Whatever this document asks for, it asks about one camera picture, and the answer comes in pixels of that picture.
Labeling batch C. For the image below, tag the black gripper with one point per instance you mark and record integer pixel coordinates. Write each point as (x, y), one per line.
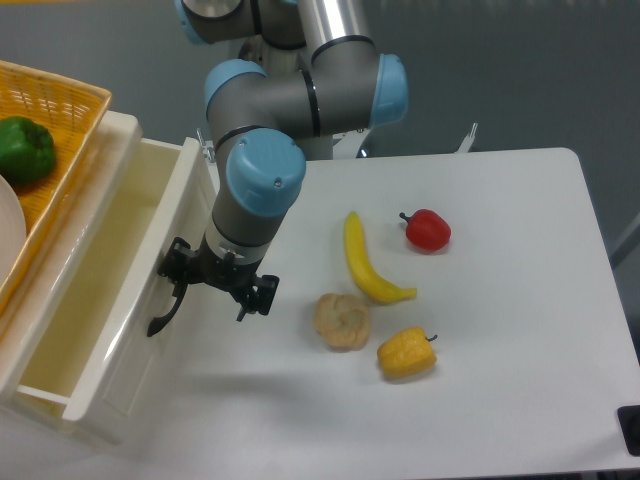
(181, 266)

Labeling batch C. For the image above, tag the black top drawer handle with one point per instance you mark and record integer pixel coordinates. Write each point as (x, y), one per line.
(158, 323)

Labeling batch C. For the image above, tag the white drawer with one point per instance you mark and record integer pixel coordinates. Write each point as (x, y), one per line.
(115, 280)

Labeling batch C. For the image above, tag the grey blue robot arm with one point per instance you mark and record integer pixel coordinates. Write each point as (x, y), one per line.
(257, 121)

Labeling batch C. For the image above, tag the white drawer cabinet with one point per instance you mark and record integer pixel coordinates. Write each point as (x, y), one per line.
(65, 260)

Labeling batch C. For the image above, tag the beige toy bread roll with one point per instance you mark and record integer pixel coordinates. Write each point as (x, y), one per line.
(343, 321)

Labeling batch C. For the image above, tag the yellow toy banana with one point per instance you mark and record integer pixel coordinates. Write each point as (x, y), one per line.
(365, 277)

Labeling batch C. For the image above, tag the yellow toy bell pepper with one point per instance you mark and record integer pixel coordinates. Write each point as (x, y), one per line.
(406, 353)

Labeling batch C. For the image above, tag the red toy bell pepper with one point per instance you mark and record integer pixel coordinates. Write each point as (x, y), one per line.
(426, 230)

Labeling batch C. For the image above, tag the white plate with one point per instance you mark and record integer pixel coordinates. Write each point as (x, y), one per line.
(12, 229)

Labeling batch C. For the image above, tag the yellow woven basket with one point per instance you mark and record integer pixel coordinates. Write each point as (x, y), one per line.
(50, 120)

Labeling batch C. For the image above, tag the green toy bell pepper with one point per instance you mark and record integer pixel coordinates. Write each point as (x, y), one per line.
(27, 151)

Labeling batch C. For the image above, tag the black corner object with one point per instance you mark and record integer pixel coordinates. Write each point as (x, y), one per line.
(629, 420)

